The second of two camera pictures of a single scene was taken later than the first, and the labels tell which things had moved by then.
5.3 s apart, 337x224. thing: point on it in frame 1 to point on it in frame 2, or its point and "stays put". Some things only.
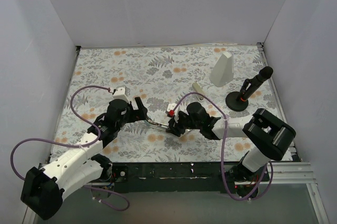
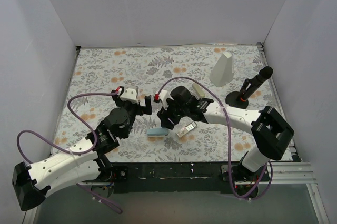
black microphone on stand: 235,100 stays put
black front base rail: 172,176 stays put
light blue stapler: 156,124 to 157,131
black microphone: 264,73 stays put
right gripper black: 175,125 to 166,113
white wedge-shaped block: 222,72 stays put
